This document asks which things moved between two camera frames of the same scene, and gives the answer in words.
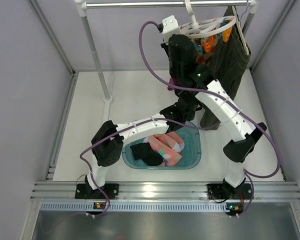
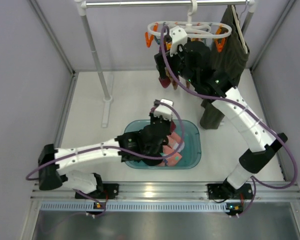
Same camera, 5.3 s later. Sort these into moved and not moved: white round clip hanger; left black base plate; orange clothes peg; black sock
Moved: orange clothes peg; white round clip hanger
Not moved: left black base plate; black sock
